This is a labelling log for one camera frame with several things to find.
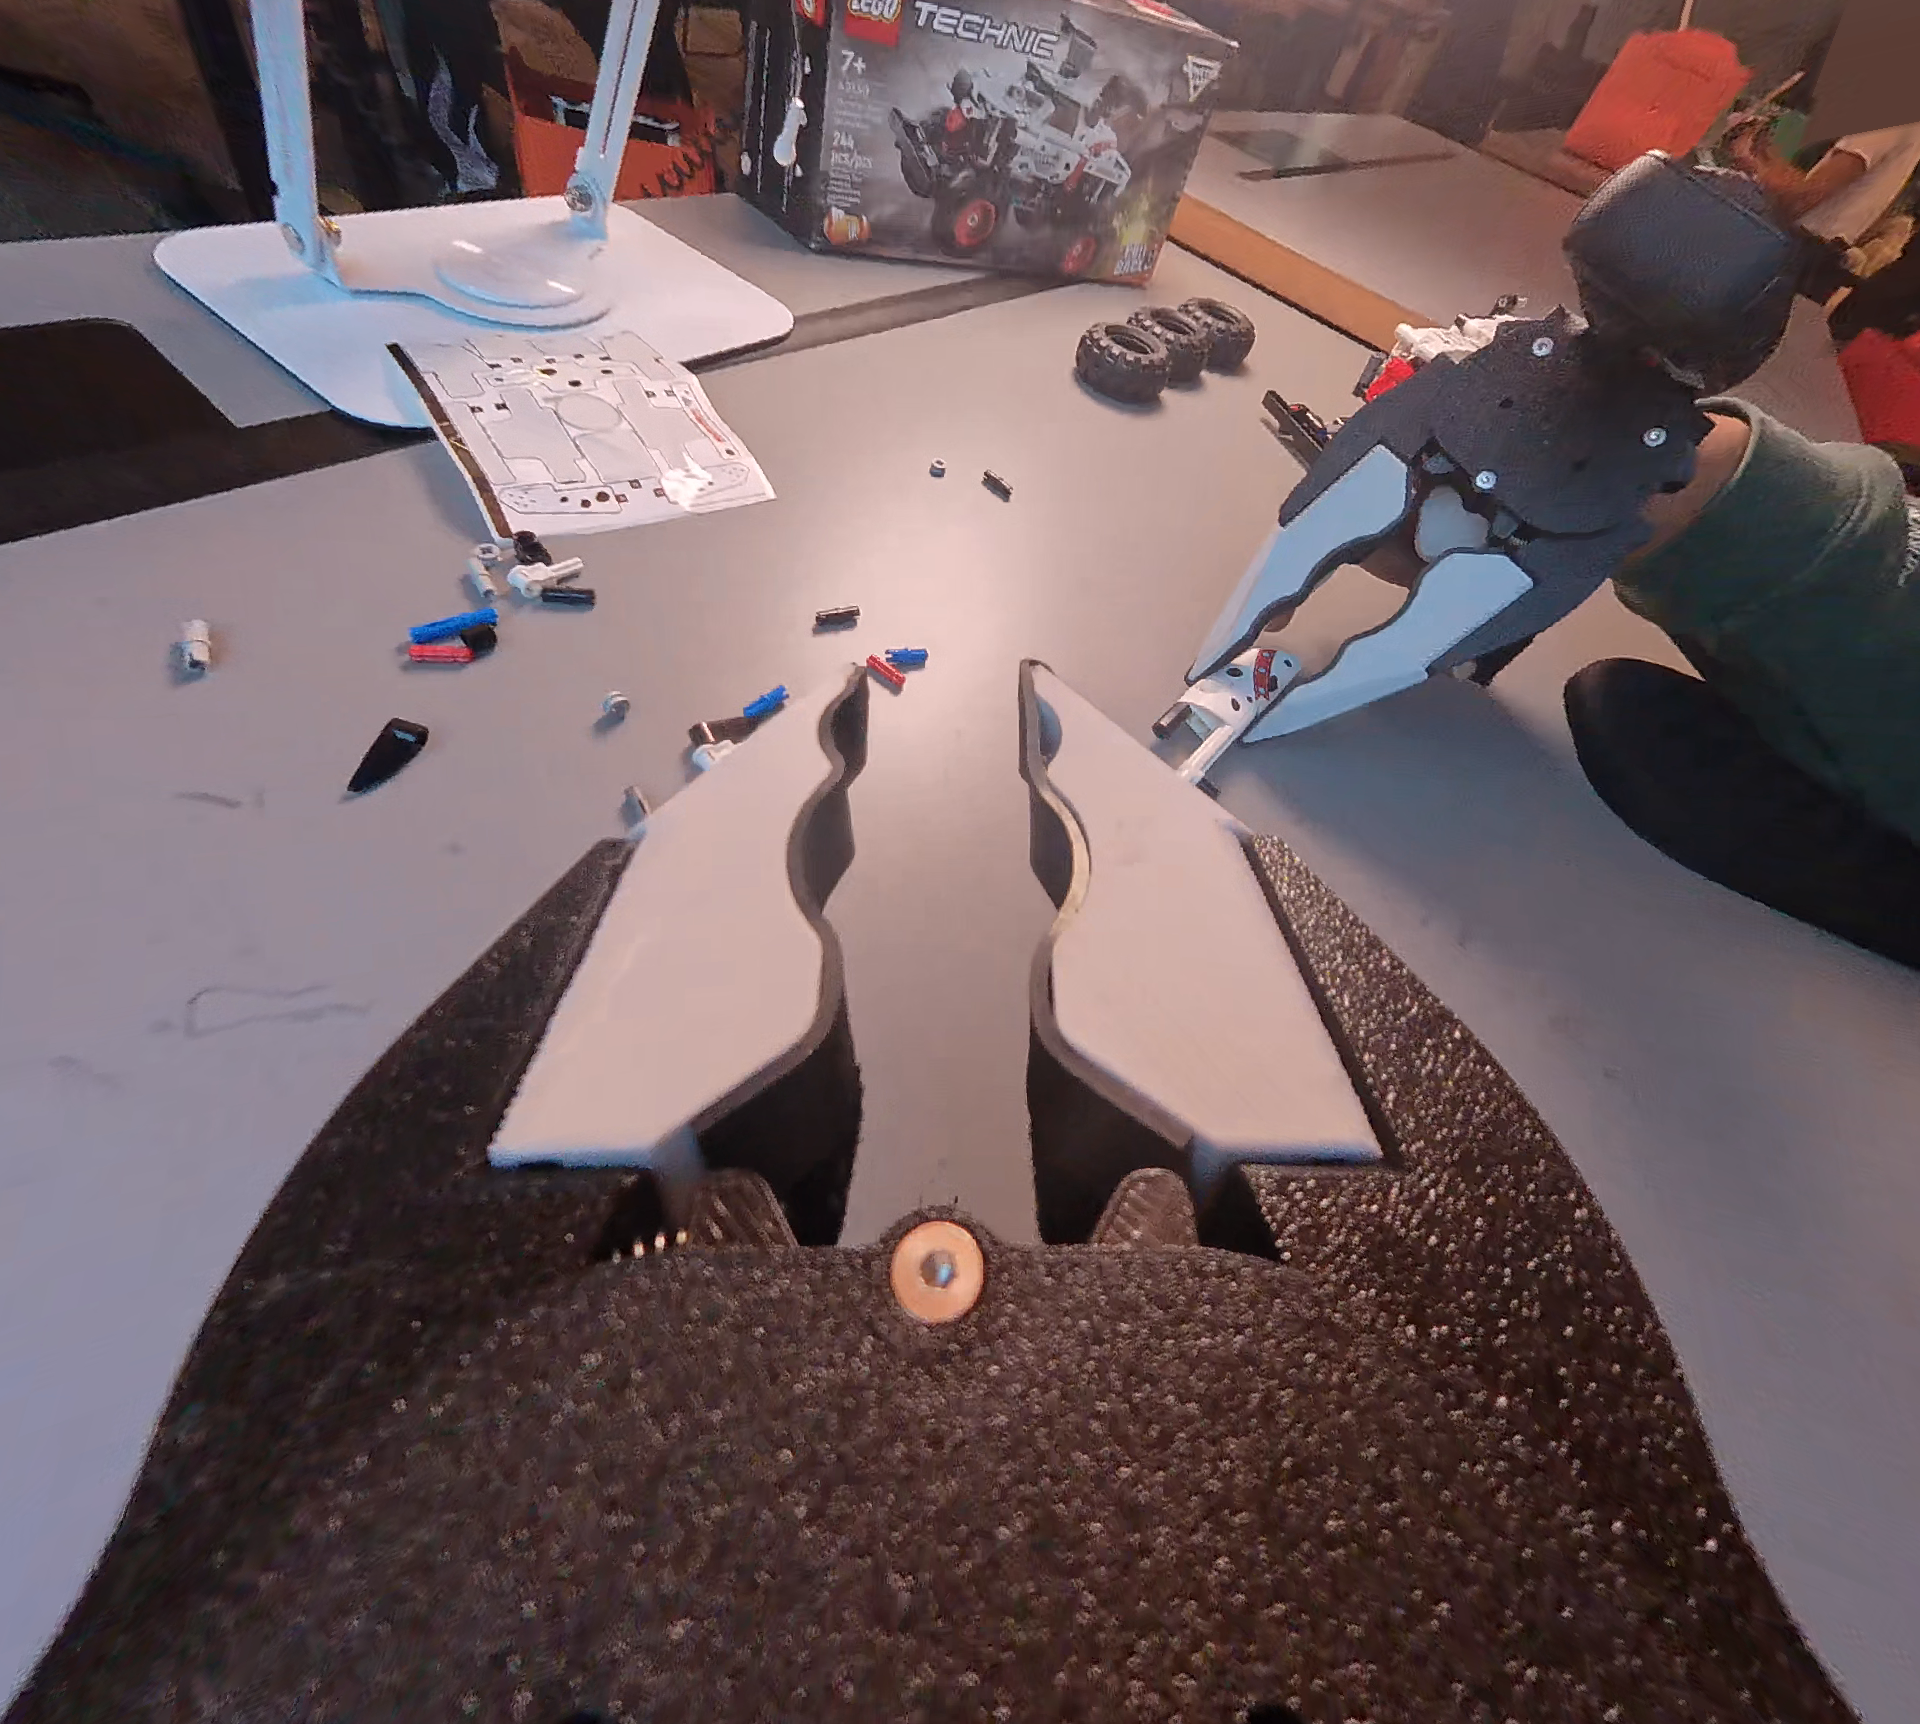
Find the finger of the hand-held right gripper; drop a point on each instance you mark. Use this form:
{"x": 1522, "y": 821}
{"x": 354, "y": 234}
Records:
{"x": 1334, "y": 525}
{"x": 1441, "y": 614}

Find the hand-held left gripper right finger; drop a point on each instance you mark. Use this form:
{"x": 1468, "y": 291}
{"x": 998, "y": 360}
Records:
{"x": 1201, "y": 1004}

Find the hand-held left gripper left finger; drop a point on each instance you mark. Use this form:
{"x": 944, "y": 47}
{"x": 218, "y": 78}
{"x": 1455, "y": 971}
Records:
{"x": 675, "y": 1004}

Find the white spotted lego panel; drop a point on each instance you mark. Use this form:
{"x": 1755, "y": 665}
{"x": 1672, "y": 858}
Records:
{"x": 1239, "y": 705}

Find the lego sticker sheet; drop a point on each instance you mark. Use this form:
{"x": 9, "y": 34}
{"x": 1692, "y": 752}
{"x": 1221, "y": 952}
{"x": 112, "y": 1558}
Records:
{"x": 600, "y": 435}

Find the person's right forearm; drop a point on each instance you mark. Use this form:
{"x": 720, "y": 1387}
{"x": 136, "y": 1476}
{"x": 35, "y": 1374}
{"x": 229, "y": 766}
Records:
{"x": 1770, "y": 555}

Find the partly built lego truck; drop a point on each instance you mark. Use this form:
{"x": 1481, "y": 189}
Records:
{"x": 1411, "y": 352}

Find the black lego wedge piece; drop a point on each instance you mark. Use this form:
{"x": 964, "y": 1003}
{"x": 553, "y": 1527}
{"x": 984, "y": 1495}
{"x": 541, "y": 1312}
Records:
{"x": 386, "y": 752}

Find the lego set box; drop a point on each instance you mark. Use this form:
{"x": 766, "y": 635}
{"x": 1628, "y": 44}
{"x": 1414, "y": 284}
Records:
{"x": 974, "y": 105}

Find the tan lego pin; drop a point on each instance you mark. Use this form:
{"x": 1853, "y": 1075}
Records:
{"x": 190, "y": 647}

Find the dark flat mat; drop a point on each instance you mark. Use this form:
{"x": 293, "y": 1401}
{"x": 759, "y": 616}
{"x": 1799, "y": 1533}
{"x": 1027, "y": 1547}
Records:
{"x": 1351, "y": 160}

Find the red chair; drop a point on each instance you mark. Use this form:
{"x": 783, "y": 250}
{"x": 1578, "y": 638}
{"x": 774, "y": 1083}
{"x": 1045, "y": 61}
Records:
{"x": 1883, "y": 388}

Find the orange plastic bin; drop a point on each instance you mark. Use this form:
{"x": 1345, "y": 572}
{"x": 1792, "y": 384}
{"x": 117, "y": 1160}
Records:
{"x": 1650, "y": 105}

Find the white wooden book stand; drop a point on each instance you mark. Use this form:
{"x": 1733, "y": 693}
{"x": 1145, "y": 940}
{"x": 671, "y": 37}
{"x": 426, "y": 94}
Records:
{"x": 375, "y": 299}

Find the orange crate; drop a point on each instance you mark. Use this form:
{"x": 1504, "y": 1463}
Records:
{"x": 548, "y": 127}

